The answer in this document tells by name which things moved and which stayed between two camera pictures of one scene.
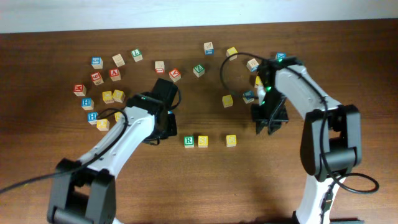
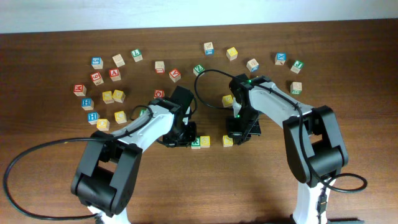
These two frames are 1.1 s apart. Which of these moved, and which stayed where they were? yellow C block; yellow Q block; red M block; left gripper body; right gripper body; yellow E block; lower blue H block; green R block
Moved: left gripper body; right gripper body; green R block
Stayed: red M block; yellow E block; yellow Q block; yellow C block; lower blue H block
